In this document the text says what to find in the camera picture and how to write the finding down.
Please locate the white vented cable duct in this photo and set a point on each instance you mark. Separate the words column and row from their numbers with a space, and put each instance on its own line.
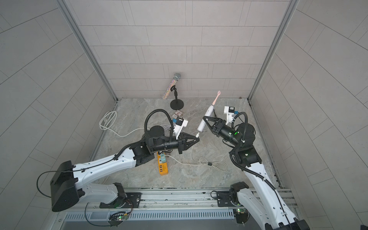
column 153, row 215

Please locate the teal charger adapter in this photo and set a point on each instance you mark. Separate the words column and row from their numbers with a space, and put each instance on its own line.
column 162, row 158

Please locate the orange power strip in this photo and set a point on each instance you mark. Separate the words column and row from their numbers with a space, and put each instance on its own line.
column 162, row 167

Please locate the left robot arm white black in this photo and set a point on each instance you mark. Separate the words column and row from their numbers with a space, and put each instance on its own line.
column 74, row 183

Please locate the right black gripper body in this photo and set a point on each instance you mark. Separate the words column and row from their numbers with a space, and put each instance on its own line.
column 225, row 132

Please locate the white pink electric toothbrush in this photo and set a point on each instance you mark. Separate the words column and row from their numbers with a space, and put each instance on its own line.
column 207, row 114

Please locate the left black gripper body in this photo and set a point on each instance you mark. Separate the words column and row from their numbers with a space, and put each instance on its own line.
column 169, row 145

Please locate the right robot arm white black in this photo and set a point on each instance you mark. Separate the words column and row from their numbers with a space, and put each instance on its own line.
column 269, row 210

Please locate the small pink patterned box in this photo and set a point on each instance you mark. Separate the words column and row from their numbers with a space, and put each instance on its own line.
column 177, row 114

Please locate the aluminium mounting rail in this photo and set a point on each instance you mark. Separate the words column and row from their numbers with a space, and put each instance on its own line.
column 184, row 198

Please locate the glitter microphone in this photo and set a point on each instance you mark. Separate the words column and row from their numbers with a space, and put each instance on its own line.
column 176, row 78

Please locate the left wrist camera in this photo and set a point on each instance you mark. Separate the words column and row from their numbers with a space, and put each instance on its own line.
column 179, row 124

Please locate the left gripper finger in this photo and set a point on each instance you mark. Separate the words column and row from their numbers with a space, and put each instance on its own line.
column 188, row 137
column 188, row 144

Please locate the black microphone stand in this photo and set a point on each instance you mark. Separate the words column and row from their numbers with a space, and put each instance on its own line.
column 176, row 104

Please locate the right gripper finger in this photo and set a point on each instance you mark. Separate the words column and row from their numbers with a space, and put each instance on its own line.
column 213, row 119
column 213, row 127

